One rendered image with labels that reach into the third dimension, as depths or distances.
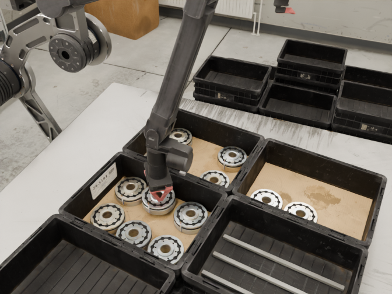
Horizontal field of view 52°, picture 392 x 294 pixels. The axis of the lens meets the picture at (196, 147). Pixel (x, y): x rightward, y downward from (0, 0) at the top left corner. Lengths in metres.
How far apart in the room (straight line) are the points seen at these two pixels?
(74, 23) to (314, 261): 1.05
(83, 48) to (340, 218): 1.01
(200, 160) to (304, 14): 2.93
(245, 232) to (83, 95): 2.37
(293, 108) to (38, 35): 1.52
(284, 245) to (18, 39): 1.26
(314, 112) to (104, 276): 1.74
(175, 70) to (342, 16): 3.28
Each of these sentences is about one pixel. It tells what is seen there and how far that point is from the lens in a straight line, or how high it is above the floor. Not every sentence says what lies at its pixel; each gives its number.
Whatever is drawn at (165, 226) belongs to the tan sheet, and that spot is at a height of 0.83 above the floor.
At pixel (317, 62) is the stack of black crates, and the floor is 0.49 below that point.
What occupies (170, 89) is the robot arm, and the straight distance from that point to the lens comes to 1.00.
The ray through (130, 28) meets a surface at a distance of 4.11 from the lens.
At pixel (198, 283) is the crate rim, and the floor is 0.92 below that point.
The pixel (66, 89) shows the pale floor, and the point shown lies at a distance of 3.49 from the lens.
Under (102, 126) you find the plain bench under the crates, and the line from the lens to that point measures 1.84.
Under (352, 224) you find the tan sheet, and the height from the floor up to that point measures 0.83.
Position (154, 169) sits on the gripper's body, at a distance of 1.14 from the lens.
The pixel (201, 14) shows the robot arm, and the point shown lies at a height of 1.46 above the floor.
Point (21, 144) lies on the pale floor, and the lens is 3.02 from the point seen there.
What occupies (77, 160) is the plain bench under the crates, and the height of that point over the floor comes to 0.70.
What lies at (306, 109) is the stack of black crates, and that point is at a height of 0.38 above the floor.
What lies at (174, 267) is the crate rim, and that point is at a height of 0.93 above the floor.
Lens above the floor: 1.81
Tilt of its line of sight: 41 degrees down
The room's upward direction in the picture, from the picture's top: 1 degrees clockwise
